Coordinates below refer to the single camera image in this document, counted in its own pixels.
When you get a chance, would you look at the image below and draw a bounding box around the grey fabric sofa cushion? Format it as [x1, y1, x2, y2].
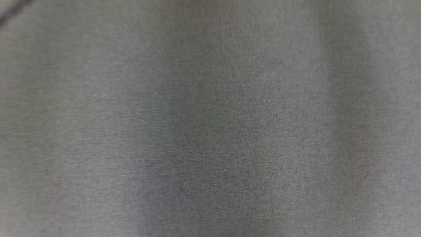
[0, 0, 421, 237]

